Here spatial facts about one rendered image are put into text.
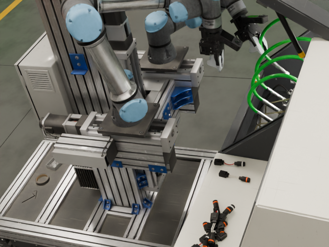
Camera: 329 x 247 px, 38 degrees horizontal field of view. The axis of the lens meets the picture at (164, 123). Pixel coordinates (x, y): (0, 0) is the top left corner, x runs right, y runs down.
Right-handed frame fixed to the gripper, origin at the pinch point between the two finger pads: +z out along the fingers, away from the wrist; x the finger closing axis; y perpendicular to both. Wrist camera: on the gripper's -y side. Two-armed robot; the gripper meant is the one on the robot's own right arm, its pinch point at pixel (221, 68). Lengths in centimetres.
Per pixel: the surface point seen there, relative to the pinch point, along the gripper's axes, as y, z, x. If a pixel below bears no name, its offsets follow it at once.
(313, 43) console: -40, -32, 27
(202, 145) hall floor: 47, 123, -78
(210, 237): -16, 21, 67
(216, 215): -15, 20, 59
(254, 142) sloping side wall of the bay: -19.3, 16.8, 23.2
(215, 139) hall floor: 41, 123, -86
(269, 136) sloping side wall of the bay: -25.2, 12.3, 23.2
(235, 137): -7.2, 28.3, 9.8
